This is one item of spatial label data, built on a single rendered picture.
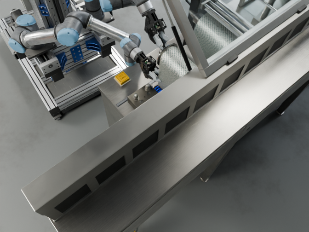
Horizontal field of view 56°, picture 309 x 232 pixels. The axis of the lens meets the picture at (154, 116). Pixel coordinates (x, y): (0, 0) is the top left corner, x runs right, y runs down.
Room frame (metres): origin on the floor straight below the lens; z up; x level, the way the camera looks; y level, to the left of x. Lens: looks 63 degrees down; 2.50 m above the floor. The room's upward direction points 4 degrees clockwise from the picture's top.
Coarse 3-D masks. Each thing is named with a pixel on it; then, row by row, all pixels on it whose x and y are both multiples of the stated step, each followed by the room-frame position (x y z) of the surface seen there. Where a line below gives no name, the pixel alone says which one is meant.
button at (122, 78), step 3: (123, 72) 1.12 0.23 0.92; (117, 75) 1.09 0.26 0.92; (120, 75) 1.09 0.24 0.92; (123, 75) 1.10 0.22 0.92; (126, 75) 1.10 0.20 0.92; (117, 78) 1.07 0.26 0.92; (120, 78) 1.07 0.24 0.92; (123, 78) 1.07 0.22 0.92; (126, 78) 1.08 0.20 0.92; (129, 78) 1.08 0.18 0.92; (120, 81) 1.05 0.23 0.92; (123, 81) 1.05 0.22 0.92; (126, 81) 1.07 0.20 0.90; (120, 84) 1.04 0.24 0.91
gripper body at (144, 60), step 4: (140, 52) 1.10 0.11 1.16; (136, 56) 1.09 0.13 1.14; (140, 56) 1.07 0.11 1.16; (144, 56) 1.10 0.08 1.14; (136, 60) 1.08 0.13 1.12; (140, 60) 1.09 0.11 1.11; (144, 60) 1.05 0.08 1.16; (148, 60) 1.06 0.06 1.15; (152, 60) 1.05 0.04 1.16; (144, 64) 1.02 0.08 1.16; (148, 64) 1.02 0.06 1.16; (152, 64) 1.03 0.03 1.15; (144, 68) 1.03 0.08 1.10; (148, 68) 1.01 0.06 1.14; (152, 68) 1.04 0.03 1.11
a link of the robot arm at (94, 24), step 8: (80, 16) 1.32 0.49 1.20; (88, 16) 1.34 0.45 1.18; (88, 24) 1.30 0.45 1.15; (96, 24) 1.32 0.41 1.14; (104, 24) 1.33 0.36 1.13; (104, 32) 1.30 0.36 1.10; (112, 32) 1.30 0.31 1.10; (120, 32) 1.32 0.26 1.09; (120, 40) 1.28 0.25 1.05; (136, 40) 1.30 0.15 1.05
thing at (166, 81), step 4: (160, 72) 0.97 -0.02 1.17; (164, 72) 0.95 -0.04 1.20; (160, 76) 0.96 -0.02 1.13; (164, 76) 0.94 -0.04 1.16; (168, 76) 0.92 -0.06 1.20; (164, 80) 0.94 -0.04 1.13; (168, 80) 0.92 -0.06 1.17; (160, 84) 0.96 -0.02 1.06; (164, 84) 0.94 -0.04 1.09; (168, 84) 0.92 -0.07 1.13; (164, 88) 0.94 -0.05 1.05
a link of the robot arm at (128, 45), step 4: (124, 40) 1.20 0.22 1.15; (128, 40) 1.20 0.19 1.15; (120, 44) 1.19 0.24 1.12; (124, 44) 1.17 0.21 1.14; (128, 44) 1.17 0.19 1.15; (132, 44) 1.17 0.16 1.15; (124, 48) 1.16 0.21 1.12; (128, 48) 1.15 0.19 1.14; (132, 48) 1.14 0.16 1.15; (124, 52) 1.16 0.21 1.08; (128, 52) 1.13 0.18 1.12; (128, 56) 1.14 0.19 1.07
